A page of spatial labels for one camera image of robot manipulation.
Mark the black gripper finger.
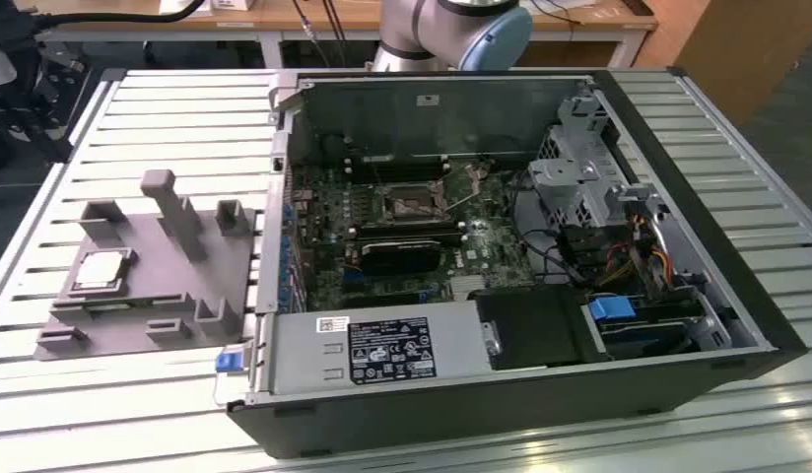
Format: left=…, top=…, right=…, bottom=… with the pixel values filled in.
left=22, top=39, right=94, bottom=164

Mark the silver square CPU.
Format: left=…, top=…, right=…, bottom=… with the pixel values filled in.
left=73, top=248, right=136, bottom=292

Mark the black RAM slot bank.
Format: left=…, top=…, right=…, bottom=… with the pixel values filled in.
left=357, top=221, right=464, bottom=243
left=352, top=156, right=448, bottom=185

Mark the CPU socket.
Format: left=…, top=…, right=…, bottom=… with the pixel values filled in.
left=376, top=182, right=451, bottom=223

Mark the grey parts rack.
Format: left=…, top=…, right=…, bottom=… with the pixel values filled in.
left=34, top=169, right=263, bottom=364

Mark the green RAM stick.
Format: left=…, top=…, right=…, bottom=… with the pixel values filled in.
left=82, top=301, right=152, bottom=313

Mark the blue case latch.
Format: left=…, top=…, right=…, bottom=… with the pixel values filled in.
left=215, top=346, right=245, bottom=374

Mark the grey power supply with label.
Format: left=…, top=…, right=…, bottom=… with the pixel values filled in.
left=264, top=307, right=495, bottom=396

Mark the metal socket cover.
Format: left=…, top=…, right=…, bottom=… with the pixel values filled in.
left=465, top=160, right=496, bottom=196

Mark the green motherboard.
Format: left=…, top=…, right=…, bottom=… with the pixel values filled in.
left=284, top=162, right=540, bottom=314

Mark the small silver heat sink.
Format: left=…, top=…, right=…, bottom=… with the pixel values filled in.
left=452, top=276, right=489, bottom=300

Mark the grey metal drive cage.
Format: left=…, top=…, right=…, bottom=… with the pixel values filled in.
left=527, top=88, right=646, bottom=229

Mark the wooden desk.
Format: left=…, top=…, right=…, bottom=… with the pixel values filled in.
left=14, top=0, right=659, bottom=70

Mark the black plastic shroud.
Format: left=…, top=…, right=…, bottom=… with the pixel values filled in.
left=475, top=288, right=608, bottom=372

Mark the hard disk in blue carrier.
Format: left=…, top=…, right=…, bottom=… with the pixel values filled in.
left=585, top=294, right=704, bottom=361

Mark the black open PC case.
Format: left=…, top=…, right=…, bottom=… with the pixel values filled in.
left=225, top=66, right=812, bottom=462

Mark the wooden cabinet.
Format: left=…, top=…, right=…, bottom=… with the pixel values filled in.
left=632, top=0, right=812, bottom=127

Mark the thick black cable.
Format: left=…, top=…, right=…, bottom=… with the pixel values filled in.
left=24, top=0, right=208, bottom=32

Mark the thin hanging cable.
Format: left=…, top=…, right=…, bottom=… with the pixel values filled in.
left=293, top=0, right=329, bottom=69

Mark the thin wire locking lever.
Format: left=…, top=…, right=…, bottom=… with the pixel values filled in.
left=444, top=184, right=491, bottom=212

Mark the black wire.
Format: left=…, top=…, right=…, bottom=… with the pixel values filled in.
left=517, top=227, right=583, bottom=288

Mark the yellow orange wire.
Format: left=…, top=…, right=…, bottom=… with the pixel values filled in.
left=650, top=249, right=675, bottom=288

